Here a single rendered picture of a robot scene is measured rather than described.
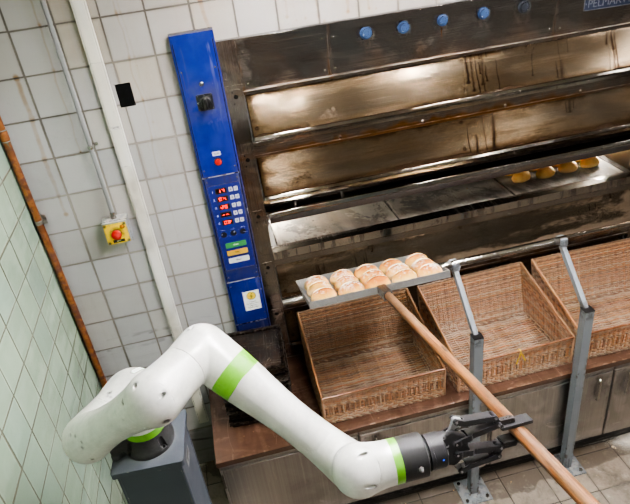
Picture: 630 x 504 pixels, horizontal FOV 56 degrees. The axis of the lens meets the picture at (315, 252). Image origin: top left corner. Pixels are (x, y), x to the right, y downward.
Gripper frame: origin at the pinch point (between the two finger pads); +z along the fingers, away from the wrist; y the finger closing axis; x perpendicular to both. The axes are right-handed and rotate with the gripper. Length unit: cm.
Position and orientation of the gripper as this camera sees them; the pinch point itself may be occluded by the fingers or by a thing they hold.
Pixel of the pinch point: (515, 429)
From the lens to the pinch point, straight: 139.2
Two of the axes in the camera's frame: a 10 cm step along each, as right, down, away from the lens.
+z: 9.7, -2.0, 1.3
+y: 1.6, 9.5, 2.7
